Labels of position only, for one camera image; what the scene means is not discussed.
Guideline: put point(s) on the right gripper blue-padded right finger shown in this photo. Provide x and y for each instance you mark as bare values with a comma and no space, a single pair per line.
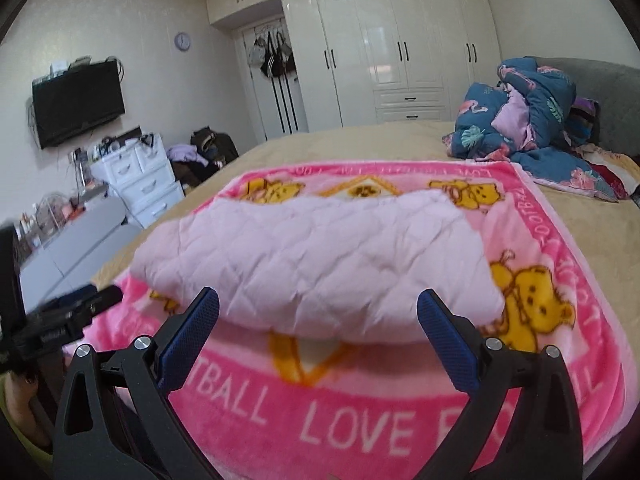
544,436

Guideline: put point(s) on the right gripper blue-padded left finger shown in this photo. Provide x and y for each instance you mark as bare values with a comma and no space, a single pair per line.
115,420

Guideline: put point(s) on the pink quilted padded jacket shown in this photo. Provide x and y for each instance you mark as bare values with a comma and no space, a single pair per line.
323,267

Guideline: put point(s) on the green sleeved left forearm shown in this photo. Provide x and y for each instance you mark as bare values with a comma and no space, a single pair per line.
42,458

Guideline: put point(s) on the dark clothes and bags pile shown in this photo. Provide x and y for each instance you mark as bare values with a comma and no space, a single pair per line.
217,147

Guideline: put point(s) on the person's left hand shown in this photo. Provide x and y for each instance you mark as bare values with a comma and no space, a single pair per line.
19,392

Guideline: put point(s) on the grey low bench cabinet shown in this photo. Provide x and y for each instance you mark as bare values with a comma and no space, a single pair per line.
78,252

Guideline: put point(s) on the pink bear football blanket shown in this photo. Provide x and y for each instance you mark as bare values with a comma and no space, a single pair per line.
262,405

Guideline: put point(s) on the white drawer cabinet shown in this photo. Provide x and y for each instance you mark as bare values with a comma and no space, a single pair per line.
137,170

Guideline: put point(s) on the beige bed cover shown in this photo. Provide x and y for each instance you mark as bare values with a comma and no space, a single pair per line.
375,142

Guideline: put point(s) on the lilac garment on pile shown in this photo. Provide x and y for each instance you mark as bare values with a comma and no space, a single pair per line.
186,153

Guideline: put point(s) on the blue floral crumpled duvet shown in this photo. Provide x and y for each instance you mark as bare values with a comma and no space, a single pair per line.
534,117

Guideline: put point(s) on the grey upholstered headboard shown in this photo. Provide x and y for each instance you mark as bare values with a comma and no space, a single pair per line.
617,89

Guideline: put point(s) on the white door with hanging bags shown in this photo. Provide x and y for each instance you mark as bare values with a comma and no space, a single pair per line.
273,93

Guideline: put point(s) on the white glossy wardrobe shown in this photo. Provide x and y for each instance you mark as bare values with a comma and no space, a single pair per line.
362,62

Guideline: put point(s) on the black wall-mounted television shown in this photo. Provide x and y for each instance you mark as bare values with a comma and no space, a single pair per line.
76,101

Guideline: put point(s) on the round purple wall clock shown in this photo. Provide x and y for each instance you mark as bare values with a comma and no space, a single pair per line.
182,41

